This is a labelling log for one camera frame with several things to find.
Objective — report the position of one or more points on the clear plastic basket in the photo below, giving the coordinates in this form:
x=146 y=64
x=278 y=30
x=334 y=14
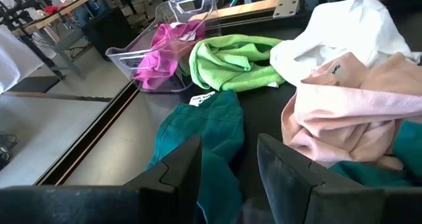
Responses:
x=115 y=54

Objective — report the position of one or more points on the wooden workbench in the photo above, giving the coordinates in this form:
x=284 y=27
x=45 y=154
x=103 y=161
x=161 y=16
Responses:
x=66 y=10

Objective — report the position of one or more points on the white cloth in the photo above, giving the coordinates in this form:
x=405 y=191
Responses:
x=13 y=59

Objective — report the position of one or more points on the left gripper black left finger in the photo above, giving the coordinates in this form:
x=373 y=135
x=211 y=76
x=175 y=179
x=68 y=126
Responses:
x=178 y=184

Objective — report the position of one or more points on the light pink towel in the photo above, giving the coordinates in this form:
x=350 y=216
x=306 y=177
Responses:
x=346 y=118

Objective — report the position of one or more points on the lime green towel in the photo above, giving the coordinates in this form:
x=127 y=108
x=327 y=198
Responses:
x=230 y=62

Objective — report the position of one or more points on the magenta towel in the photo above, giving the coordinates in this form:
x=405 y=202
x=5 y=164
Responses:
x=158 y=62

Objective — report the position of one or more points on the teal towel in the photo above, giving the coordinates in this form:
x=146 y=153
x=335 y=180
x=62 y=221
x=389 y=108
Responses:
x=409 y=145
x=211 y=125

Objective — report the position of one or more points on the silver metal mounting plate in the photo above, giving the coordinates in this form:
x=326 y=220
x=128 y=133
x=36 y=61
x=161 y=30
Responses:
x=287 y=3

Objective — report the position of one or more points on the white towel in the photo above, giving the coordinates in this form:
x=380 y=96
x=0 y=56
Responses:
x=346 y=26

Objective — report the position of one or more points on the black floor mat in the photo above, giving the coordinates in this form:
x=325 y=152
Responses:
x=33 y=84

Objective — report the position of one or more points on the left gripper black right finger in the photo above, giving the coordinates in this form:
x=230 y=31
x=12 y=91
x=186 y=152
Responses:
x=290 y=184

